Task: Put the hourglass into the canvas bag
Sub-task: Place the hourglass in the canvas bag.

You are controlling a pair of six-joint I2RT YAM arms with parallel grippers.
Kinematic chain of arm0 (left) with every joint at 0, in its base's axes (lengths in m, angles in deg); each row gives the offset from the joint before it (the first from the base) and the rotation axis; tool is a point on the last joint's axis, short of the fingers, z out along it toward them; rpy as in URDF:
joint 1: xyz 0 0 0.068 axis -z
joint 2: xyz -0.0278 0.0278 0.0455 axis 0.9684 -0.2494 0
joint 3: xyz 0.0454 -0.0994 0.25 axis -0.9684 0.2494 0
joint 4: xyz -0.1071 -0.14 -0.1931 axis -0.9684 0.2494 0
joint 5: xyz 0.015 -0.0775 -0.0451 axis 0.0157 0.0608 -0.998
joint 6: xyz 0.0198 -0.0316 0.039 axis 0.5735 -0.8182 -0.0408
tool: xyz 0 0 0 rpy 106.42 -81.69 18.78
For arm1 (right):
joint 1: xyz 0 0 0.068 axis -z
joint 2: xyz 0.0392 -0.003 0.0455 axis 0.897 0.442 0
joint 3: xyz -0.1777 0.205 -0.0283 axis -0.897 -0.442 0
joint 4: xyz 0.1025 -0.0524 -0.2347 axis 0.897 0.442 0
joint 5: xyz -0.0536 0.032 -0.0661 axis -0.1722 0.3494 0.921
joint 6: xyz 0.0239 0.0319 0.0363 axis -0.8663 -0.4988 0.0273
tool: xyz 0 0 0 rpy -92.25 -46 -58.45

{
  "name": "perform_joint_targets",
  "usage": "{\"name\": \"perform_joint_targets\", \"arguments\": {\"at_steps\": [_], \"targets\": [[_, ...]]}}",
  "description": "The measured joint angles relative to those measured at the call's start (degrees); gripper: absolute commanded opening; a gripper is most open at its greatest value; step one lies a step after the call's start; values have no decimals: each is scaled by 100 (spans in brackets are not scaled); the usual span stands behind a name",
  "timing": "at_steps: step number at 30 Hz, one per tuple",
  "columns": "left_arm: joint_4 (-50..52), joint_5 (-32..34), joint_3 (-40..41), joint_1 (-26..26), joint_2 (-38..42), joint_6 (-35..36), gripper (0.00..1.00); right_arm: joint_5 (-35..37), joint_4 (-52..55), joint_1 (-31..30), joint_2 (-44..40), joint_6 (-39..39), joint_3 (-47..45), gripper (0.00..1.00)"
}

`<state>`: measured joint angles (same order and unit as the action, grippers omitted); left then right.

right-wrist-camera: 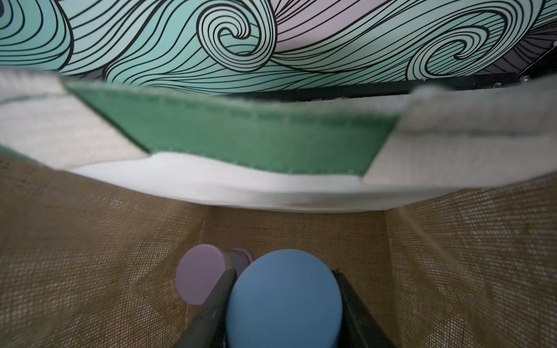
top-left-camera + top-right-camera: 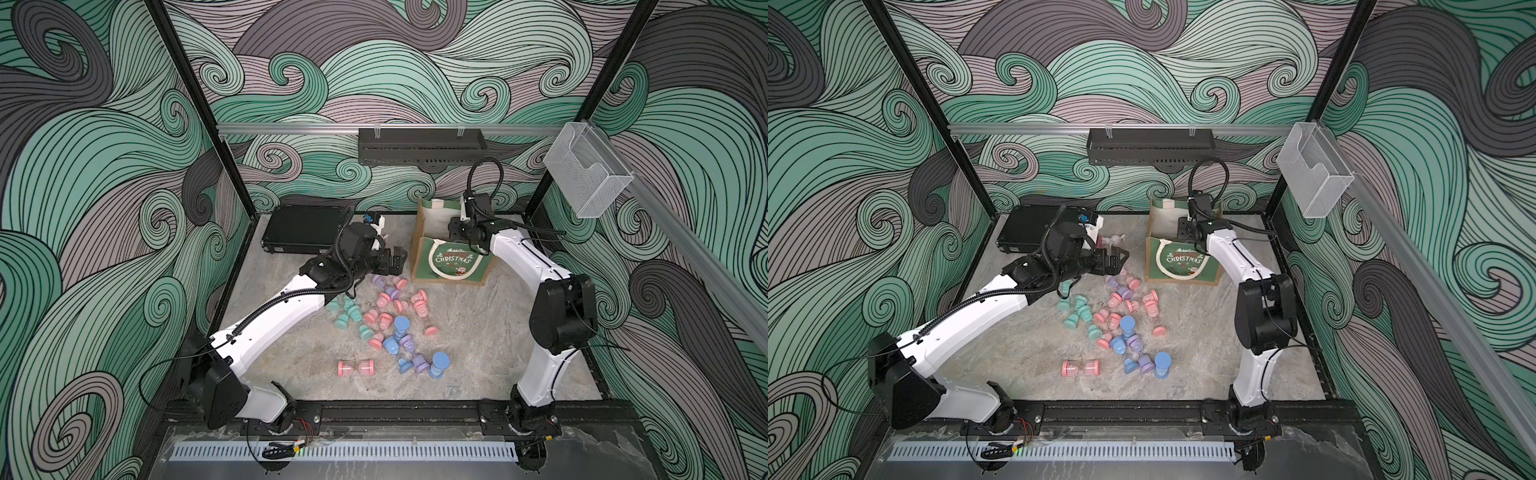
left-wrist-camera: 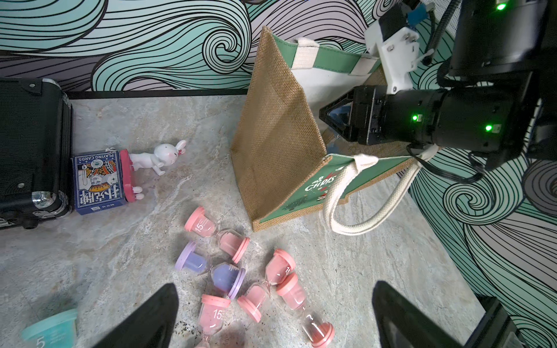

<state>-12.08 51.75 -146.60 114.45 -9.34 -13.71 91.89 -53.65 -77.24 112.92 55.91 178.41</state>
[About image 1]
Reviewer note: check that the blue hourglass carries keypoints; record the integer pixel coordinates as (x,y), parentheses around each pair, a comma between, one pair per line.
(287,298)

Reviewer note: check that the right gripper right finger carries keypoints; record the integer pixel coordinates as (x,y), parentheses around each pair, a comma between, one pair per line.
(359,328)

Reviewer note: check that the green jute Christmas canvas bag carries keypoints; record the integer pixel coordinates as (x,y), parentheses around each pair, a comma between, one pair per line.
(438,207)

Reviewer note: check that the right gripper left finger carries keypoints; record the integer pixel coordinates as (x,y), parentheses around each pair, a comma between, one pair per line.
(208,329)

